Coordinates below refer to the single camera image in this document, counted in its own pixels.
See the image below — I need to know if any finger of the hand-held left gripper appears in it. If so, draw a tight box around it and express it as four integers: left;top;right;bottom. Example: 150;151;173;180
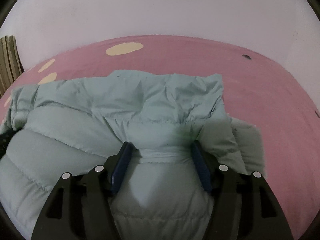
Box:
0;129;16;157

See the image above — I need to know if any light blue quilted jacket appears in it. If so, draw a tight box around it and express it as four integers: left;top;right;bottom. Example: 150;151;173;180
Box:
0;70;267;240

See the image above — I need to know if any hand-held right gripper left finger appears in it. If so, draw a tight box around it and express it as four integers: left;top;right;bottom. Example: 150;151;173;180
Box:
31;141;138;240

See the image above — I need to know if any striped headboard cover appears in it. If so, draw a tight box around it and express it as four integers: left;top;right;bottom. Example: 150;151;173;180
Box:
0;35;24;98

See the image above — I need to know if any pink polka dot bed sheet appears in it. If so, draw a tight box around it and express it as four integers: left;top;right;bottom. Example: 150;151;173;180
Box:
0;34;320;240

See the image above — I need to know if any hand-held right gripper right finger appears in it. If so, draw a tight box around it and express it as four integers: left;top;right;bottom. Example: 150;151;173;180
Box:
191;140;294;240

